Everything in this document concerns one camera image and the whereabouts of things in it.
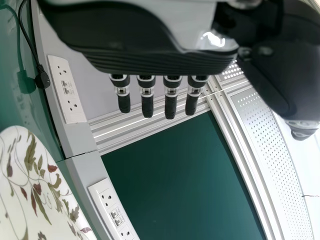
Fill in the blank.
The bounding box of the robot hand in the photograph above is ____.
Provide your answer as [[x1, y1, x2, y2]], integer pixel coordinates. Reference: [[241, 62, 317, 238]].
[[37, 0, 320, 141]]

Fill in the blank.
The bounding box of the plate with brown leaf pattern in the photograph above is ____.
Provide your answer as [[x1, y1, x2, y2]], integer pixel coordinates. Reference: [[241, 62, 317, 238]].
[[0, 124, 95, 240]]

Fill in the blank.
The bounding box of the perforated metal panel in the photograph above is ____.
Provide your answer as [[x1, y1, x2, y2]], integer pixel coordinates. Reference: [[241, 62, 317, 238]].
[[219, 58, 245, 81], [229, 87, 315, 240]]

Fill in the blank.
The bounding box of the white socket strip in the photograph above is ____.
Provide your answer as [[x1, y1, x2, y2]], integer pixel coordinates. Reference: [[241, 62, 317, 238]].
[[86, 177, 141, 240], [46, 54, 88, 125]]

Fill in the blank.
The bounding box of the green partition board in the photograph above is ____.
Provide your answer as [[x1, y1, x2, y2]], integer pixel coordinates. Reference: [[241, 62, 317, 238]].
[[101, 109, 267, 240]]

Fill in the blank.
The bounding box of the aluminium frame post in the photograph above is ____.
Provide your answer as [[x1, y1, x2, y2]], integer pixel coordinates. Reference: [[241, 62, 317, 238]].
[[88, 74, 253, 156]]

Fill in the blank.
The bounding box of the black plug with cable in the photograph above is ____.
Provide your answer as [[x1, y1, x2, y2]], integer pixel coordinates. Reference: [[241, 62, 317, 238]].
[[18, 0, 52, 90]]

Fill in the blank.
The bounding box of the grey cable duct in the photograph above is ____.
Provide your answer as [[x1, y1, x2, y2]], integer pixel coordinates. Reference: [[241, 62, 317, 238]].
[[29, 0, 99, 160], [56, 151, 141, 240]]

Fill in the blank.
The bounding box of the aluminium frame rail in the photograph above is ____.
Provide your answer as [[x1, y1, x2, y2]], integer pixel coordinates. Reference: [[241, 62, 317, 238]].
[[203, 74, 278, 240]]

